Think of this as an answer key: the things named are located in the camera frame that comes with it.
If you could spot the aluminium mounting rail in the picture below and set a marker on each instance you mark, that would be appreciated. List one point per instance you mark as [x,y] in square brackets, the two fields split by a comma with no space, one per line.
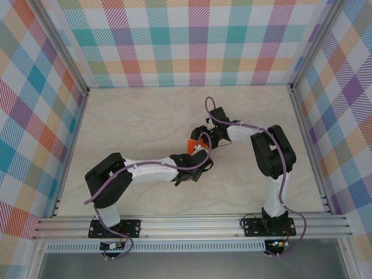
[189,226]

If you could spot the small black circuit board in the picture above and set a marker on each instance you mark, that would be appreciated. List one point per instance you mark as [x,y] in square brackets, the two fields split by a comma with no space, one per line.
[112,246]

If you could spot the aluminium side rail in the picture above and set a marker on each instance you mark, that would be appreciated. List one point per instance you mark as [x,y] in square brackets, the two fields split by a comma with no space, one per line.
[305,136]
[69,154]

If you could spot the circuit board with green light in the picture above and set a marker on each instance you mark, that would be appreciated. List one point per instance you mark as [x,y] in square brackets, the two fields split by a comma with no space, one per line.
[276,243]

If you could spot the orange paper sheet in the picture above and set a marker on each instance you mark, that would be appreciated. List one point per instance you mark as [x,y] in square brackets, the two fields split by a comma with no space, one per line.
[191,146]

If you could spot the grey metal panel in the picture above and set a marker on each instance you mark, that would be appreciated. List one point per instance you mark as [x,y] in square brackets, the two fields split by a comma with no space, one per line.
[189,266]

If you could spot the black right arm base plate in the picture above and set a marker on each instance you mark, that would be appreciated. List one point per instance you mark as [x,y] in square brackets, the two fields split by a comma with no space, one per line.
[253,228]

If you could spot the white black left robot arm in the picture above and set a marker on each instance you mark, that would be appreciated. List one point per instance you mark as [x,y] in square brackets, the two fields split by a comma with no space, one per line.
[151,173]

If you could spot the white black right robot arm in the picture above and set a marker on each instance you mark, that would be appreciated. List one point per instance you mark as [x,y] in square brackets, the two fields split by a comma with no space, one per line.
[273,191]

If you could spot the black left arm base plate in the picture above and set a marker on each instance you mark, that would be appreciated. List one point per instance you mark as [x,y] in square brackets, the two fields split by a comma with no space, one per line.
[133,228]

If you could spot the aluminium frame post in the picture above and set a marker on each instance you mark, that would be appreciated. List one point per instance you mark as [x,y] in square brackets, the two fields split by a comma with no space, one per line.
[58,46]
[316,46]

